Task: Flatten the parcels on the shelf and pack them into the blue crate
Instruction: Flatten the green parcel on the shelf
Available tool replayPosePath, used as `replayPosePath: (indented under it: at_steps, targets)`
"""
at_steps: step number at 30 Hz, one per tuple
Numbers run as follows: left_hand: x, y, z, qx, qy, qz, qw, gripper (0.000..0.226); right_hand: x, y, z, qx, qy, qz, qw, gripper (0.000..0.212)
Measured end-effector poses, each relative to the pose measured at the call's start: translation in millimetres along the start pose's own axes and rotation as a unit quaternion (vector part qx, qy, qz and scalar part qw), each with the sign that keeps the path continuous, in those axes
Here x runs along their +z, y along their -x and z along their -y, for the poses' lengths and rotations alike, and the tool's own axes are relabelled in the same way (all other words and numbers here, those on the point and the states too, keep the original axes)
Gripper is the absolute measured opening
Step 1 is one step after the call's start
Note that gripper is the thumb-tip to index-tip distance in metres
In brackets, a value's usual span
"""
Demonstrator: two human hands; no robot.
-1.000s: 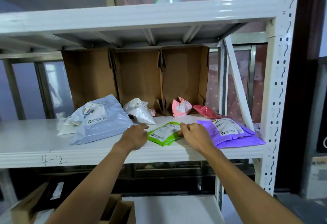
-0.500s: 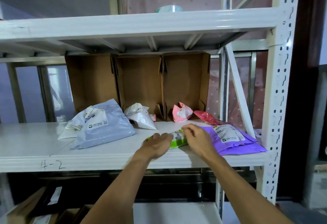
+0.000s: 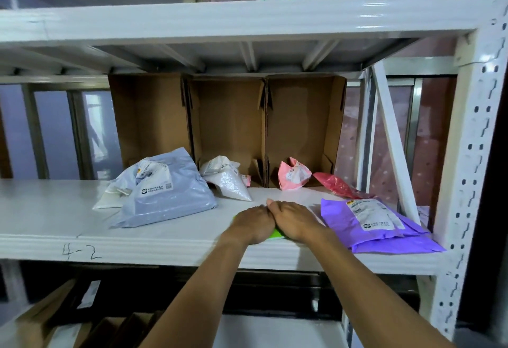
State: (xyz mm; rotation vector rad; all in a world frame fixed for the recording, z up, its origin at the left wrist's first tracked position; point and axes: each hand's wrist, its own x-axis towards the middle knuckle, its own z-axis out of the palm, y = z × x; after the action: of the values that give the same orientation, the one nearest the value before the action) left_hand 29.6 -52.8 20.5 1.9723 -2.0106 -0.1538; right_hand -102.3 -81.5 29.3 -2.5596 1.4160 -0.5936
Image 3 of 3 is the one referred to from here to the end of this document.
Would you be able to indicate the metal window frame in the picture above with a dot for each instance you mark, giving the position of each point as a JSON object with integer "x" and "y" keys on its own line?
{"x": 75, "y": 133}

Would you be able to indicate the green mailer bag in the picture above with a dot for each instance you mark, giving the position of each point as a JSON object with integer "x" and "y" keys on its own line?
{"x": 277, "y": 234}

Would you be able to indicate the black package with white label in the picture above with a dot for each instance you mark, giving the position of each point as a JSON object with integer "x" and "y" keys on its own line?
{"x": 89, "y": 294}

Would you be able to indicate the person's left hand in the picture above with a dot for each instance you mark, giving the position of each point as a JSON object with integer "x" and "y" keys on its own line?
{"x": 250, "y": 224}

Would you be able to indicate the open brown cardboard box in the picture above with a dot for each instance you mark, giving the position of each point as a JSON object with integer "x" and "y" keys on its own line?
{"x": 226, "y": 125}
{"x": 301, "y": 125}
{"x": 151, "y": 121}

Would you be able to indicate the red mailer bag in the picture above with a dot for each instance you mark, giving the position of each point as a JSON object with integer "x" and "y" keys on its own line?
{"x": 337, "y": 187}

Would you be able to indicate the person's right forearm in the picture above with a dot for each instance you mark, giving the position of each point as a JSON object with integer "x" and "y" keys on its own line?
{"x": 377, "y": 300}

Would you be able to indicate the cardboard carton with white label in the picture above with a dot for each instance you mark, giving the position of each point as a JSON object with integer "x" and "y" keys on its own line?
{"x": 65, "y": 336}

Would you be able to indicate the purple mailer bag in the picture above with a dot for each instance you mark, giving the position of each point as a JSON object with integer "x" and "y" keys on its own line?
{"x": 337, "y": 224}
{"x": 416, "y": 244}

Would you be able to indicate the large grey-blue mailer bag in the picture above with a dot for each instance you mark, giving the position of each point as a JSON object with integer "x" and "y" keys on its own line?
{"x": 170, "y": 201}

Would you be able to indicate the small pink packet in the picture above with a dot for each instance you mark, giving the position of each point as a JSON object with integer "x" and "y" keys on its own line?
{"x": 246, "y": 180}

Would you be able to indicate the white metal shelf rack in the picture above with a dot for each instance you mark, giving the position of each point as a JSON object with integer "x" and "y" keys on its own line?
{"x": 119, "y": 240}

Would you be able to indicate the person's right hand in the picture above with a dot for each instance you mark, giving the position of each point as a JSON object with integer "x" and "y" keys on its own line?
{"x": 297, "y": 220}

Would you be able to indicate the person's left forearm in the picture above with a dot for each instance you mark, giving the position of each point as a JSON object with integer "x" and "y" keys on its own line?
{"x": 198, "y": 300}

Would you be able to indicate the purple mailer bag front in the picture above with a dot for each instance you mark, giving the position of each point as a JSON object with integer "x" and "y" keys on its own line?
{"x": 337, "y": 224}

